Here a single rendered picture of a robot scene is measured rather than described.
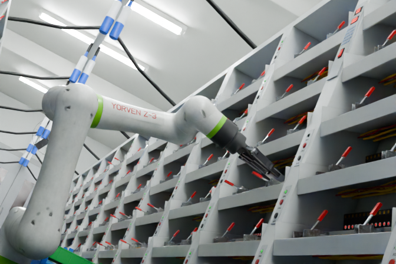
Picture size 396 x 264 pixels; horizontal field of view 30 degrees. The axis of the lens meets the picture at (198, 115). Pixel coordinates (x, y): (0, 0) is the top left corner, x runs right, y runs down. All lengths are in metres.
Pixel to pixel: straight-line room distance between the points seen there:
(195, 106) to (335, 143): 0.48
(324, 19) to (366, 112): 1.00
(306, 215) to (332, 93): 0.38
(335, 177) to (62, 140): 0.79
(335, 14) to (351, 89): 0.63
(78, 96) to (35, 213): 0.35
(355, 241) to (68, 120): 0.92
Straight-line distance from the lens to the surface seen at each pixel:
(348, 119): 2.07
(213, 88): 4.06
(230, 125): 2.43
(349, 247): 1.73
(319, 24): 2.98
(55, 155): 2.18
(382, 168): 1.76
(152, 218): 3.77
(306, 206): 2.17
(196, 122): 2.41
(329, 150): 2.22
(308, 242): 1.92
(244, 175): 2.85
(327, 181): 1.99
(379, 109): 1.93
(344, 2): 2.77
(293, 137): 2.38
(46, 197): 2.17
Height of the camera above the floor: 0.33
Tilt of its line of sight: 17 degrees up
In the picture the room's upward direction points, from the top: 25 degrees clockwise
